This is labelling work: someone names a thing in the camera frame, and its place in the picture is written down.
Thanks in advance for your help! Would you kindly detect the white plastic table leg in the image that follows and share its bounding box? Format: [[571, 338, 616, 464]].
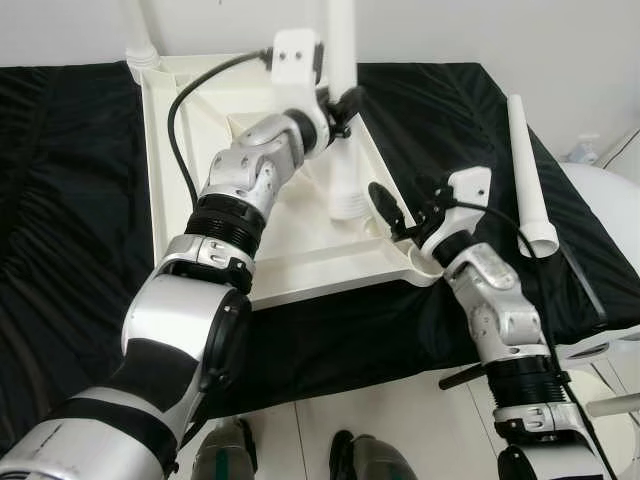
[[507, 95, 561, 259], [322, 0, 373, 223], [120, 0, 161, 71]]

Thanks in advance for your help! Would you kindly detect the black table frame bar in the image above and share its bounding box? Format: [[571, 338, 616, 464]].
[[440, 368, 486, 391]]

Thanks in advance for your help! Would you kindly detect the black table cloth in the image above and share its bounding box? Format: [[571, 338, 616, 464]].
[[0, 62, 640, 456]]

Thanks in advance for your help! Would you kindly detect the white plastic table top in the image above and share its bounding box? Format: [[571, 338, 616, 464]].
[[138, 52, 446, 311]]

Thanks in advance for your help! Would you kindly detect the grey robot foot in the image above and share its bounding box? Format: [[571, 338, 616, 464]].
[[190, 418, 258, 480], [330, 430, 416, 480]]

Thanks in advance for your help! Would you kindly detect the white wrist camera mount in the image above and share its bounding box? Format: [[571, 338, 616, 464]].
[[420, 167, 493, 263], [270, 28, 333, 141]]

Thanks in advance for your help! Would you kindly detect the thin black power cable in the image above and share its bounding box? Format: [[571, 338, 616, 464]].
[[600, 128, 640, 166]]

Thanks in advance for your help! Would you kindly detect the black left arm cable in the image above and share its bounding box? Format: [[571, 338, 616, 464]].
[[167, 48, 276, 206]]

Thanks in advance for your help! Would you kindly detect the grey robot left foot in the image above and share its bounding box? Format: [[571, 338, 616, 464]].
[[190, 418, 258, 480]]

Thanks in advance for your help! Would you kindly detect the small white wall device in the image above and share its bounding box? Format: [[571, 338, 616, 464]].
[[570, 137, 601, 164]]

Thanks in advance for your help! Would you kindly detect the grey robot right foot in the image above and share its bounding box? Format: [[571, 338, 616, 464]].
[[330, 430, 416, 480]]

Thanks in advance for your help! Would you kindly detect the grey metal rod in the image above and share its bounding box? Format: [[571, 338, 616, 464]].
[[588, 393, 640, 418]]

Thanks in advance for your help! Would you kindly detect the white round base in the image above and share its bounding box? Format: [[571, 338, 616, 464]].
[[575, 365, 640, 476]]

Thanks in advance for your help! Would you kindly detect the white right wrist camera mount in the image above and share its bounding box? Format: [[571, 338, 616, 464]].
[[420, 167, 493, 263]]

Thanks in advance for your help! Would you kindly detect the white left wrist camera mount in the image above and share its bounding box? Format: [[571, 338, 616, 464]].
[[270, 28, 333, 141]]

